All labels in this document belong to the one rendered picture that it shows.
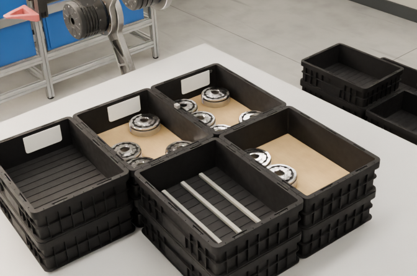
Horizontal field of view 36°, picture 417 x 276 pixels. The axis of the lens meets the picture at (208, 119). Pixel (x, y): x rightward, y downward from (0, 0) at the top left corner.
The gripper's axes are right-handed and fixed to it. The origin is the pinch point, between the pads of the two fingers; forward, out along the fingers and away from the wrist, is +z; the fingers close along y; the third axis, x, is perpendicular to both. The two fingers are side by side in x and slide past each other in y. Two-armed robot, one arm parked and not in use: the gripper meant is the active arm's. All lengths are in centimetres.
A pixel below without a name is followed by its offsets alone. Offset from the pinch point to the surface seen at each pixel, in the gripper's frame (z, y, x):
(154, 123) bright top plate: -47, 60, 3
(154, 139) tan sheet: -44, 62, -1
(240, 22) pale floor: -266, 165, 175
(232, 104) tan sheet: -78, 62, -3
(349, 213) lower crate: -64, 60, -66
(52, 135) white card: -16, 58, 17
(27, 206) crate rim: 9, 51, -14
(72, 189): -9, 62, -5
